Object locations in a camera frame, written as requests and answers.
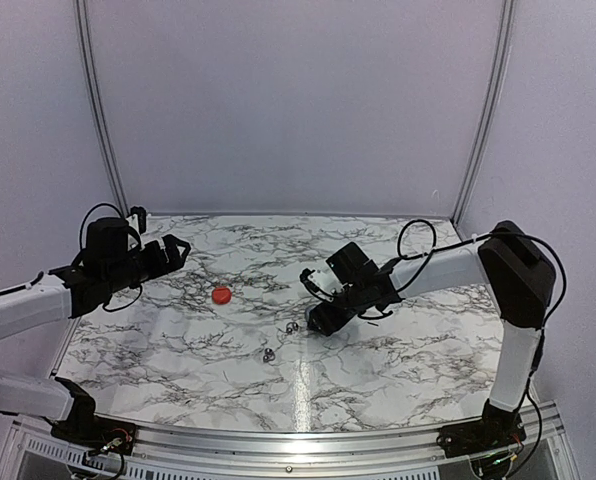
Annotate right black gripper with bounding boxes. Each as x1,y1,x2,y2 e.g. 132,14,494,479
307,282,368,337

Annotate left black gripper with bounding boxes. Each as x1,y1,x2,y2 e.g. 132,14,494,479
104,234,190,294

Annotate red earbud charging case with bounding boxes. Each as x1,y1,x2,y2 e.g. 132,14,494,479
211,286,232,305

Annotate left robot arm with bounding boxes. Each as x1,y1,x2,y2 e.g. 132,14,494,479
0,207,191,445

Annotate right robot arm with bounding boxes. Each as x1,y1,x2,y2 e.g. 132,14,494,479
299,221,567,448

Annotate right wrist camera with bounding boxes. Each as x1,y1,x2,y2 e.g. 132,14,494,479
299,268,342,301

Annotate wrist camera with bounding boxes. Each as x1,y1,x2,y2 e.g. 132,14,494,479
299,268,342,301
125,206,148,235

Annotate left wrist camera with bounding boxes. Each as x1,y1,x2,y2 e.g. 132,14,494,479
125,206,148,235

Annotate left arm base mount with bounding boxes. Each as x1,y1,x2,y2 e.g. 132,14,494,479
50,377,137,455

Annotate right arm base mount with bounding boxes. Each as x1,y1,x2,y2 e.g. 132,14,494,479
436,400,527,458

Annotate front aluminium rail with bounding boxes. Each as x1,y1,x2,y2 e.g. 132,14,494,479
0,402,580,479

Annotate left aluminium frame post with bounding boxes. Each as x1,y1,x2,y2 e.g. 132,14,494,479
73,0,129,215

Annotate aluminium frame post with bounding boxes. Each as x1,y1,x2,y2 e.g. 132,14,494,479
73,0,129,215
450,0,517,229

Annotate right aluminium frame post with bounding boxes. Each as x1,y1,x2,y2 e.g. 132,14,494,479
450,0,517,229

